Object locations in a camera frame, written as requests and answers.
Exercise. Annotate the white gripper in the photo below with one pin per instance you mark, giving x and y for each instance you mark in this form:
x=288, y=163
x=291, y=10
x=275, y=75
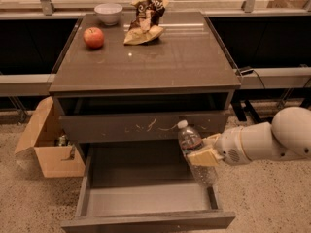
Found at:
x=229, y=145

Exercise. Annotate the clear plastic water bottle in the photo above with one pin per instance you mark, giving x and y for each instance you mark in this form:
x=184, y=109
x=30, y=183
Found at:
x=190, y=142

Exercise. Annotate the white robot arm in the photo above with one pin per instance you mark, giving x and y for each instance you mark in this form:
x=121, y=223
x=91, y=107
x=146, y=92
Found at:
x=287, y=137

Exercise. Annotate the closed scratched top drawer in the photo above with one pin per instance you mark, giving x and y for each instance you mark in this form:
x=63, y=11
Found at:
x=139, y=127

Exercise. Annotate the open grey middle drawer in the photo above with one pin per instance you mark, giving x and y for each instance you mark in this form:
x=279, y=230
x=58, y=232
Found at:
x=143, y=187

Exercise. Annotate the grey drawer cabinet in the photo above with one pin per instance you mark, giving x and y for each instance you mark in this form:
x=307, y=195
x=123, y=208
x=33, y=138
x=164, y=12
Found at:
x=184, y=70

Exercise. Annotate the black metal stand legs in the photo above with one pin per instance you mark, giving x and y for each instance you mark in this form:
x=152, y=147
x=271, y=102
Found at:
x=243, y=108

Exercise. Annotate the crumpled brown chip bag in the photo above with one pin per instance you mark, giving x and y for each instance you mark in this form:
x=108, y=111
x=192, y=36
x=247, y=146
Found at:
x=145, y=27

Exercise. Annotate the cans inside cardboard box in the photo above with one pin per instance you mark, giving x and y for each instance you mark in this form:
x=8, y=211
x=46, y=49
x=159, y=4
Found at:
x=63, y=141

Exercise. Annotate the open cardboard box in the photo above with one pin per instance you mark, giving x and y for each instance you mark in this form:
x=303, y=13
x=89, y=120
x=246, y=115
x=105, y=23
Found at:
x=40, y=134

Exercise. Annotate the red apple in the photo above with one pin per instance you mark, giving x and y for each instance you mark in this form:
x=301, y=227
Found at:
x=94, y=37

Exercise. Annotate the white bowl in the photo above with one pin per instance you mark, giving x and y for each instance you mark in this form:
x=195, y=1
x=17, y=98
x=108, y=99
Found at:
x=109, y=13

